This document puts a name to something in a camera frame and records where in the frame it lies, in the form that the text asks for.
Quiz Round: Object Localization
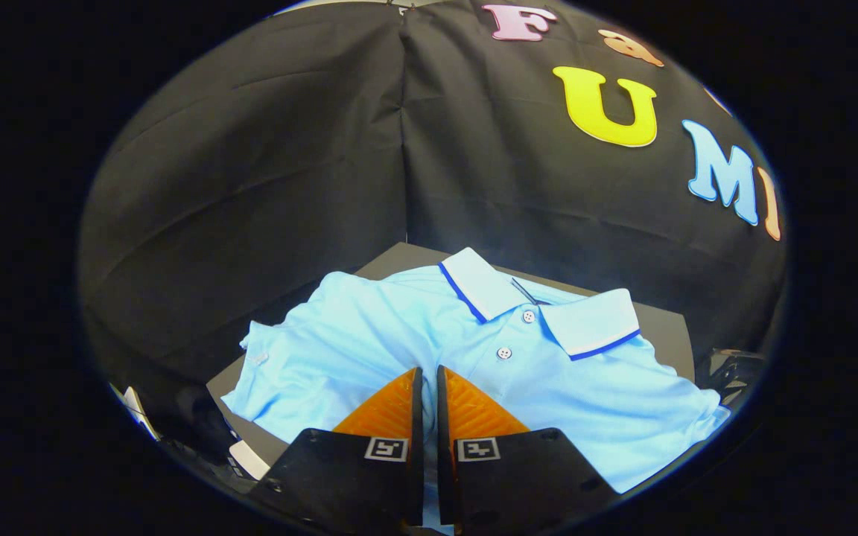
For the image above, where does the dark washing machine lid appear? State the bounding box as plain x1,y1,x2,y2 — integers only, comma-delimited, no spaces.
697,348,767,407

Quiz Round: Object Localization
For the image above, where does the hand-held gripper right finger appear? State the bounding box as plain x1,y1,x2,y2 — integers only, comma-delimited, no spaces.
436,364,620,534

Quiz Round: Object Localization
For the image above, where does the light blue polo shirt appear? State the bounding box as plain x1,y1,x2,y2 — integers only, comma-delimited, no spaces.
220,246,732,497

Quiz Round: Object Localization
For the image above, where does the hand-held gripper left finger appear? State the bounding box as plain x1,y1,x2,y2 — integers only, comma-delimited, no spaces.
250,366,426,534

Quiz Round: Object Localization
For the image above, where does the grey cabinet with dark top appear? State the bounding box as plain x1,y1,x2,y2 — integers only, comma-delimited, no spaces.
205,241,696,483

